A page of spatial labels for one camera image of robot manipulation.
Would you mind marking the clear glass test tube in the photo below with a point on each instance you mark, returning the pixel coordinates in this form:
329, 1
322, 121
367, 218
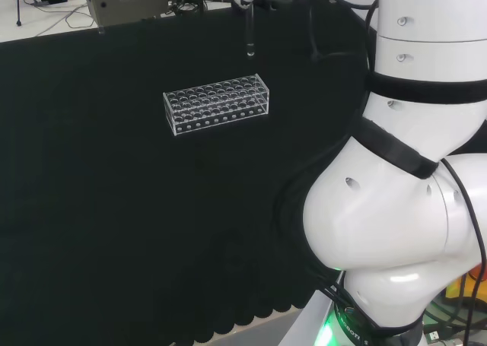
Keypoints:
249, 34

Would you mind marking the clear acrylic test tube rack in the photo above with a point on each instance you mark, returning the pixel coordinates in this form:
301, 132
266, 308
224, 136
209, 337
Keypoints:
213, 106

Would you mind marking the grey metal box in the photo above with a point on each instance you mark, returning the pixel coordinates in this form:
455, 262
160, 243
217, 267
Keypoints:
129, 0

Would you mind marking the small clear plastic clip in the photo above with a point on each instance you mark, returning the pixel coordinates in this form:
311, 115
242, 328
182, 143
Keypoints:
101, 30

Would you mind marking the black bench cloth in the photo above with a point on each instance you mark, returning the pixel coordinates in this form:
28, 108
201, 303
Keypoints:
114, 190

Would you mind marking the black tripod leg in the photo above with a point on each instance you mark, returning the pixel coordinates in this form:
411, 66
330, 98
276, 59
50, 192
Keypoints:
18, 4

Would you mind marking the yellow stop button box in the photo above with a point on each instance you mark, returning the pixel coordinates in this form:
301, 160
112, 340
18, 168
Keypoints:
458, 285

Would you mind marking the black USB plug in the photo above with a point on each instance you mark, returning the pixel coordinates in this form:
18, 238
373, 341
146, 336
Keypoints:
434, 335

